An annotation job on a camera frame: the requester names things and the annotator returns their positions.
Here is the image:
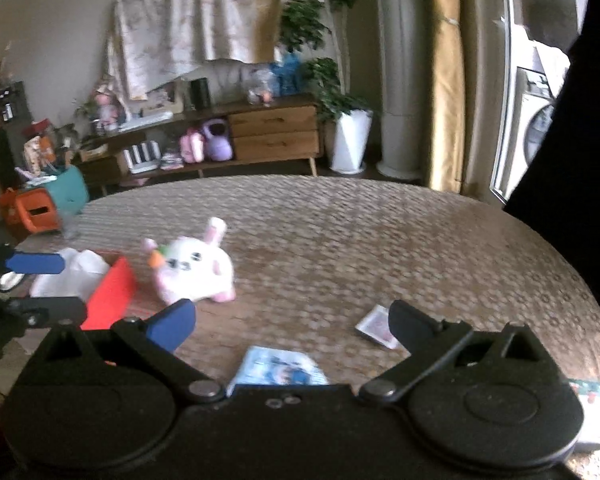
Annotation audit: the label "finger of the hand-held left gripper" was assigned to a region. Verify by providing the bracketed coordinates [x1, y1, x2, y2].
[5, 296, 88, 330]
[0, 251, 64, 277]

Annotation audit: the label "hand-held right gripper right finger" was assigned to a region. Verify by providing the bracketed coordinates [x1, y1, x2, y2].
[357, 299, 563, 406]

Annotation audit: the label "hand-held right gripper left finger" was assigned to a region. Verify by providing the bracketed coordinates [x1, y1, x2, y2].
[27, 299, 227, 406]

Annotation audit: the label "red box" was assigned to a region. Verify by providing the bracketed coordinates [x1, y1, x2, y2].
[80, 251, 138, 331]

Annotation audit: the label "pink and white sachet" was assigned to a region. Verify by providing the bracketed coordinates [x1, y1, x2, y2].
[355, 304, 401, 348]

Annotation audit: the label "orange stool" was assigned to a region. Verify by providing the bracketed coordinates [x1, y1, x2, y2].
[0, 186, 63, 235]

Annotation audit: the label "white plush bunny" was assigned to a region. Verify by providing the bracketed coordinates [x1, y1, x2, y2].
[141, 216, 236, 306]

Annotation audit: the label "teal stool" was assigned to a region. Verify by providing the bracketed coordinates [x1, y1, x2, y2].
[45, 165, 90, 216]

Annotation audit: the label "colourful snack bags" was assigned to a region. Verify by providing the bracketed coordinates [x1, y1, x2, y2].
[22, 132, 58, 176]

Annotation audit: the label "blue printed packet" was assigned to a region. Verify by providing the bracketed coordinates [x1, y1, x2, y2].
[227, 346, 330, 397]

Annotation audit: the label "row of white books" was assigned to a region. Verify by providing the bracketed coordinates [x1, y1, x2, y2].
[122, 141, 162, 172]

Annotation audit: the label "small green plant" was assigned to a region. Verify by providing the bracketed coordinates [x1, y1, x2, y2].
[74, 99, 101, 133]

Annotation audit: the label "pink doll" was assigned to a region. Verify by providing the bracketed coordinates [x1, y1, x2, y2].
[94, 87, 121, 133]

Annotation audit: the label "purple kettlebell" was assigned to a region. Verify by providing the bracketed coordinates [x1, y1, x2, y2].
[202, 119, 233, 162]

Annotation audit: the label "white toy keyboard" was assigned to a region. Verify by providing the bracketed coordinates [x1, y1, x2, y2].
[122, 112, 173, 132]

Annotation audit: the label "white planter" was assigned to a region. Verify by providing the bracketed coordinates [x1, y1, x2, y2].
[327, 109, 373, 173]

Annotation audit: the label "white tissue pack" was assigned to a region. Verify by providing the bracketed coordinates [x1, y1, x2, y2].
[567, 379, 600, 453]

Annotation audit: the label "wooden sideboard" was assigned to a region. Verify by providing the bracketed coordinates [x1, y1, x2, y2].
[72, 97, 321, 193]

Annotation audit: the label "black cylinder speaker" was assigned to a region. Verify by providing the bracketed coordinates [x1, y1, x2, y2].
[190, 77, 211, 110]

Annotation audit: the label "person's dark clothing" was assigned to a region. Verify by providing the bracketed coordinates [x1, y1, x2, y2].
[505, 0, 600, 311]

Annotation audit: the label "white washing machine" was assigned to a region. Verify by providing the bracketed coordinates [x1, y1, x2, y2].
[512, 67, 556, 166]

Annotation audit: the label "yellow curtain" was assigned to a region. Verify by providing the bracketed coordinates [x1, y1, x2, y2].
[425, 0, 468, 193]

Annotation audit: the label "clear plastic bag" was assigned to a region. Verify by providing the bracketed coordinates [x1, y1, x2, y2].
[245, 67, 276, 106]

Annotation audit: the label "white tower air conditioner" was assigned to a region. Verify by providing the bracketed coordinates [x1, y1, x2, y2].
[372, 0, 433, 178]

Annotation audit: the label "hanging patterned cloth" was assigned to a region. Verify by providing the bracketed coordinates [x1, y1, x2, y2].
[105, 0, 288, 101]

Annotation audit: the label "picture frame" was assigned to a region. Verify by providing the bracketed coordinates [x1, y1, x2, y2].
[142, 82, 183, 116]

